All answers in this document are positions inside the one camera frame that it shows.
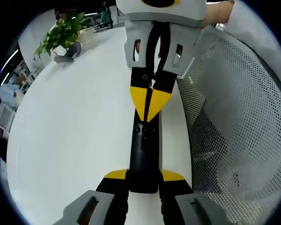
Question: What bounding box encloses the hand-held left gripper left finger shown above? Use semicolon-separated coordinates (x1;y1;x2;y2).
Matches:
53;168;130;225

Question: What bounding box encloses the black remote control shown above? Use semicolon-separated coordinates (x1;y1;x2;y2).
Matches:
128;110;162;194

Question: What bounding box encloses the white mesh basket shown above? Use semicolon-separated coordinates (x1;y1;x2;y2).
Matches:
177;25;281;225

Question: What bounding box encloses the green potted plant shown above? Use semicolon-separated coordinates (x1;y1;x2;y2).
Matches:
34;13;92;63

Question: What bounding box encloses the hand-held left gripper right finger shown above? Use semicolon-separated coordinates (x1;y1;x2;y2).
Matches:
158;169;228;225

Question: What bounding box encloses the dark grey object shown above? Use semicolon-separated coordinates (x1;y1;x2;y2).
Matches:
54;42;82;64

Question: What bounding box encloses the person's right hand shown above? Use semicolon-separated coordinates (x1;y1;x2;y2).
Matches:
201;0;235;29

